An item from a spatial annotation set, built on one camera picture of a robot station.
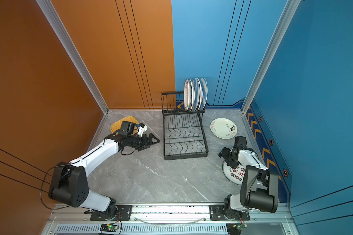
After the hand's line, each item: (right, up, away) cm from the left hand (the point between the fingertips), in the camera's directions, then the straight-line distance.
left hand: (155, 142), depth 85 cm
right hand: (+41, -10, +6) cm, 43 cm away
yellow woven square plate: (-33, +9, +24) cm, 42 cm away
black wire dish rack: (+17, +5, +21) cm, 27 cm away
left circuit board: (-20, -40, -14) cm, 47 cm away
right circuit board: (+41, -40, -15) cm, 59 cm away
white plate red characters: (+47, -20, 0) cm, 51 cm away
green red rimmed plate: (+25, +27, -4) cm, 37 cm away
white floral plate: (+47, +7, +24) cm, 53 cm away
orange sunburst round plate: (+18, +30, +11) cm, 37 cm away
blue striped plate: (+29, +32, 0) cm, 43 cm away
